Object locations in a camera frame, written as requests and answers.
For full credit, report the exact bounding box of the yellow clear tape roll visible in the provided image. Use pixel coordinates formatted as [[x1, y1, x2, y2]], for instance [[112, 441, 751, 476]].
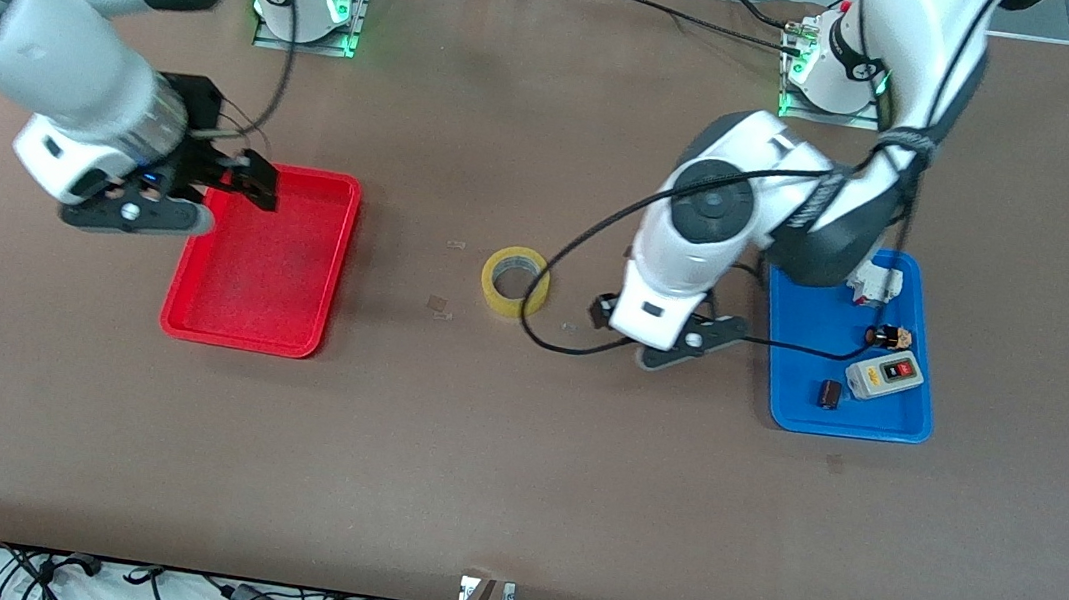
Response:
[[476, 242, 555, 323]]

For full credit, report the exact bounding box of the black orange push button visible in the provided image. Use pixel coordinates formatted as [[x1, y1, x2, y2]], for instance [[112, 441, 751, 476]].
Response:
[[863, 322, 915, 354]]

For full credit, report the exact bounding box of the grey two-button switch box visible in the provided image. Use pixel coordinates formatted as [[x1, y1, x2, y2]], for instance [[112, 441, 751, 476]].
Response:
[[842, 343, 928, 407]]

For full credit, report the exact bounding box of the blue plastic tray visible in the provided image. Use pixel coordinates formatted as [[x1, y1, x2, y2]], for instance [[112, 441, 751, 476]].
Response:
[[749, 235, 953, 448]]

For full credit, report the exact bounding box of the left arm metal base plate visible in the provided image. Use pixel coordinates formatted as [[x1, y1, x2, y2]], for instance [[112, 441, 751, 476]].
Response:
[[776, 22, 893, 132]]

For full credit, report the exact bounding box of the red plastic tray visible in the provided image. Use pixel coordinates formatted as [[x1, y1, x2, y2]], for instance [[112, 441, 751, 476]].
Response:
[[156, 153, 366, 364]]

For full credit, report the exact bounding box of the white metal bracket plate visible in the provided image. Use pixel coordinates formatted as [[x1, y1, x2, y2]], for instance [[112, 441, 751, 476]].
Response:
[[458, 575, 517, 600]]

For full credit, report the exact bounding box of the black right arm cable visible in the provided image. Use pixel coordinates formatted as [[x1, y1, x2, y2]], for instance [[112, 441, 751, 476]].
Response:
[[201, 0, 304, 148]]

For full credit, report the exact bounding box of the black cable on table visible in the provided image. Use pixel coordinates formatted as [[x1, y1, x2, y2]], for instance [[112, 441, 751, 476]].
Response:
[[613, 0, 816, 58]]

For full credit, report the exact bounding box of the white circuit breaker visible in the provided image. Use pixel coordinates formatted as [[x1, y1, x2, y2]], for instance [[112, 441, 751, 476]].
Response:
[[846, 259, 905, 310]]

